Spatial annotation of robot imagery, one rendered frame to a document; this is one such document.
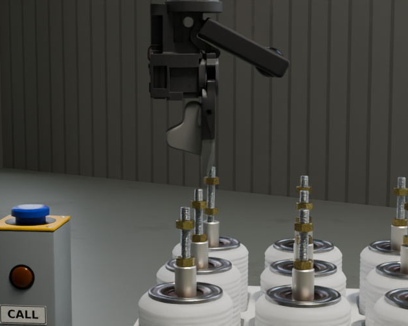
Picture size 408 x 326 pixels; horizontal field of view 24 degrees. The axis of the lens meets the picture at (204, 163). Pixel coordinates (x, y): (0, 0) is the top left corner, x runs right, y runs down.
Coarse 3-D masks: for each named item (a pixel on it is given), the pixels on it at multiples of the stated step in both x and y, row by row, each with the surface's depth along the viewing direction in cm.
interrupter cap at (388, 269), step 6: (384, 264) 107; (390, 264) 107; (396, 264) 107; (378, 270) 104; (384, 270) 104; (390, 270) 104; (396, 270) 105; (384, 276) 103; (390, 276) 102; (396, 276) 101; (402, 276) 101
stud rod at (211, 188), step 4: (212, 168) 117; (212, 172) 117; (208, 176) 118; (212, 176) 117; (208, 184) 118; (208, 188) 117; (212, 188) 117; (208, 192) 117; (212, 192) 117; (208, 196) 118; (212, 196) 117; (208, 200) 118; (212, 200) 118; (208, 204) 118; (212, 204) 118; (208, 216) 118; (212, 216) 118; (208, 220) 118; (212, 220) 118
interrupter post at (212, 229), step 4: (204, 224) 118; (208, 224) 117; (212, 224) 117; (216, 224) 117; (204, 228) 118; (208, 228) 117; (212, 228) 117; (216, 228) 118; (204, 232) 118; (208, 232) 117; (212, 232) 117; (216, 232) 118; (208, 236) 117; (212, 236) 117; (216, 236) 118; (208, 240) 117; (212, 240) 117; (216, 240) 118; (212, 244) 118; (216, 244) 118
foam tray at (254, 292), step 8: (248, 288) 125; (256, 288) 125; (248, 296) 124; (256, 296) 121; (352, 296) 121; (248, 304) 118; (352, 304) 117; (240, 312) 114; (248, 312) 114; (352, 312) 114; (248, 320) 111; (352, 320) 111; (360, 320) 111
